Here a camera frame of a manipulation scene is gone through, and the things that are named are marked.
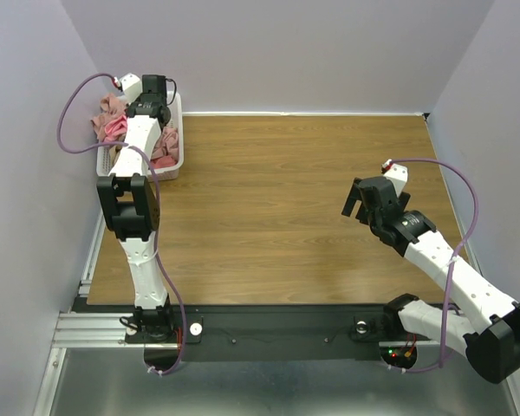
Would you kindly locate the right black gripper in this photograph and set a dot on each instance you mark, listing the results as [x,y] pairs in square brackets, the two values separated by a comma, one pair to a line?
[368,198]

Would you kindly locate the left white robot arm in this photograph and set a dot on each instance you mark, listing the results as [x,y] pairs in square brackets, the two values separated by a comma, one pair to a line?
[130,208]

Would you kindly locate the white plastic laundry basket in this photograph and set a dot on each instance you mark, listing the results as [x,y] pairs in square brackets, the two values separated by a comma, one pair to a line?
[104,163]

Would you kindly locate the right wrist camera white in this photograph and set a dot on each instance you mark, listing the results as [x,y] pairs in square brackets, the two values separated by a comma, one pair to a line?
[397,174]

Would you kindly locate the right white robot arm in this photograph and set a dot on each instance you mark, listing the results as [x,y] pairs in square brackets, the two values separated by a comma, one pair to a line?
[486,330]

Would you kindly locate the red t shirt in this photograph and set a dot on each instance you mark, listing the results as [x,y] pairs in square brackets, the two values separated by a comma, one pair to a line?
[164,162]

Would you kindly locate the dusty pink t shirt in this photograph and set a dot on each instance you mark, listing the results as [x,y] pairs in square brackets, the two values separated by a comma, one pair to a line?
[111,108]

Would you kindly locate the aluminium frame rail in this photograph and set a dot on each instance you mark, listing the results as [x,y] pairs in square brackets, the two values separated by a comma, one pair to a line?
[89,330]

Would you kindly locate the bright pink t shirt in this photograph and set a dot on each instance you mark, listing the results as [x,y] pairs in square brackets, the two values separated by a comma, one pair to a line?
[116,129]

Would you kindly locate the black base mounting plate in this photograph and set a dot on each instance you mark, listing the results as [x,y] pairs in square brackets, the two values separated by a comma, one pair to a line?
[237,333]

